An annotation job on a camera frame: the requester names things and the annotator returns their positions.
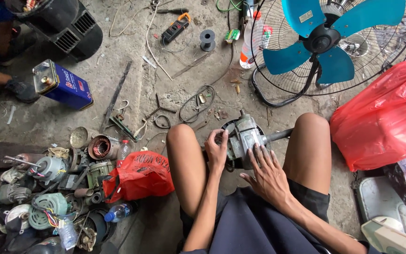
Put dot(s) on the person's right hand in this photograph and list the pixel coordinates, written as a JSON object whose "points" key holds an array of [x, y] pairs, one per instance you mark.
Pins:
{"points": [[268, 183]]}

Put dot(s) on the person's left hand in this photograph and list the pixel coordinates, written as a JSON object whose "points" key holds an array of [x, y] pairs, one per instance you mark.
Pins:
{"points": [[216, 153]]}

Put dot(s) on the grey fan motor with shaft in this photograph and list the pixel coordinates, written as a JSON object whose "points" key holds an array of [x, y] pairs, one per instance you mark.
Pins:
{"points": [[243, 139]]}

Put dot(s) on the person's left leg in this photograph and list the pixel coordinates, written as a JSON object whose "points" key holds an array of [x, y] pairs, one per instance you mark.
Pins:
{"points": [[185, 165]]}

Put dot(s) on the person's leg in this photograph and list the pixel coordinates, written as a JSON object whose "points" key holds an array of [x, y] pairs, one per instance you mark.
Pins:
{"points": [[185, 165], [308, 148]]}

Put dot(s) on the person's dark shorts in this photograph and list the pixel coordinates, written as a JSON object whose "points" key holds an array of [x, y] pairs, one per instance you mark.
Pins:
{"points": [[252, 225]]}

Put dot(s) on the person's right leg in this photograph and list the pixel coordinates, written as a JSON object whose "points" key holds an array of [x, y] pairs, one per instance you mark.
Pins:
{"points": [[308, 148]]}

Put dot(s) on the three armed metal puller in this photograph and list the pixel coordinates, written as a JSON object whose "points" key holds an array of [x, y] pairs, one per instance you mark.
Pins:
{"points": [[159, 107]]}

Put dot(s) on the small printed red plastic bag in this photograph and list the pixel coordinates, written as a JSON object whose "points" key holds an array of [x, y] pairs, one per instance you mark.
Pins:
{"points": [[141, 176]]}

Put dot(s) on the small bottle with red cap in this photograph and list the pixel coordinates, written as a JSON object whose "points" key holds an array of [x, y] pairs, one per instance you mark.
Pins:
{"points": [[123, 151]]}

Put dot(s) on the green metal tool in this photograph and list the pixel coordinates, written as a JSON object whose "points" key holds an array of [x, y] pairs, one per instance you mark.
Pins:
{"points": [[123, 127]]}

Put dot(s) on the white plastic tray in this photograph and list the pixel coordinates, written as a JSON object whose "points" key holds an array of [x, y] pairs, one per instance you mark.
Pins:
{"points": [[377, 197]]}

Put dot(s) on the black plastic spool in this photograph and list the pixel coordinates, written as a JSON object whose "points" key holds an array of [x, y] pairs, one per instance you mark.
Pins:
{"points": [[208, 39]]}

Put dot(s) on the clear bottle with blue cap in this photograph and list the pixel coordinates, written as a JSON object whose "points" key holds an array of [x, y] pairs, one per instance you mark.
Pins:
{"points": [[118, 212]]}

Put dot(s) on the long flat metal bar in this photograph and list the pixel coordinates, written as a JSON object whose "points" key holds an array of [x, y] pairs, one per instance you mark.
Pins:
{"points": [[116, 95]]}

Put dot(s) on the clear bottle with orange cap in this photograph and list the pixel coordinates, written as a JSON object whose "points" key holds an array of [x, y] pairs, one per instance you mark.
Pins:
{"points": [[250, 42]]}

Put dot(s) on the small green box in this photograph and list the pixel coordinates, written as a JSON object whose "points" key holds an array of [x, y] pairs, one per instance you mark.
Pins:
{"points": [[232, 35]]}

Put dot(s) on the black orange clamp meter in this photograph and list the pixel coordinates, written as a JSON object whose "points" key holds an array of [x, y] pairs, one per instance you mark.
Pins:
{"points": [[176, 28]]}

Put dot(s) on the large red plastic bag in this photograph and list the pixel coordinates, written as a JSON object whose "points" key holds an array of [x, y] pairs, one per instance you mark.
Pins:
{"points": [[382, 116]]}

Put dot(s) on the white fan base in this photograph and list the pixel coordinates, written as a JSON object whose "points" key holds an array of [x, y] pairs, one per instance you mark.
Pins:
{"points": [[393, 234]]}

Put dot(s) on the blue bladed standing fan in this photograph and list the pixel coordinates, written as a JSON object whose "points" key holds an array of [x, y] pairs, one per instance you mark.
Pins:
{"points": [[315, 42]]}

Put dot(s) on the blue metal can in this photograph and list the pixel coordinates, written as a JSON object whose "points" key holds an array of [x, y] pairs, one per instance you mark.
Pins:
{"points": [[65, 84]]}

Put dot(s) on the heap of old motors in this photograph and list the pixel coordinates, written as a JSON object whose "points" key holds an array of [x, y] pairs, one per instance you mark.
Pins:
{"points": [[44, 197]]}

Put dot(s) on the large black electric motor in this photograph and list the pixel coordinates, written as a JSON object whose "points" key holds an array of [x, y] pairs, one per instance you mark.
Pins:
{"points": [[65, 26]]}

